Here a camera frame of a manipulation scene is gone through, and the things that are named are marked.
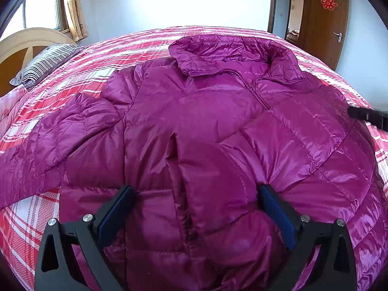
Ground magenta puffer jacket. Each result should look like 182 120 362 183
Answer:
1 35 387 290

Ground red white plaid bedsheet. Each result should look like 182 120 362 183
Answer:
1 26 370 290

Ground red double happiness sticker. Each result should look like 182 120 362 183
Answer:
320 0 338 11

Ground brown wooden door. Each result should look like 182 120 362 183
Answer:
299 0 349 70

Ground pink floral quilt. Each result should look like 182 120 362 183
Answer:
0 84 30 138

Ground striped pillow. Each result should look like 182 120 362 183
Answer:
9 43 83 89

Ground beige wooden headboard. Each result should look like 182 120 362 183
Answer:
0 28 76 96

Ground yellow curtain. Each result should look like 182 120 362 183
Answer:
64 0 89 42

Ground window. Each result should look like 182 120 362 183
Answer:
1 0 68 40

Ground silver door handle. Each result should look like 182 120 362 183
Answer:
333 32 343 43

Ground dark wooden door frame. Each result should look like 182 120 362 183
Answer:
268 0 304 40

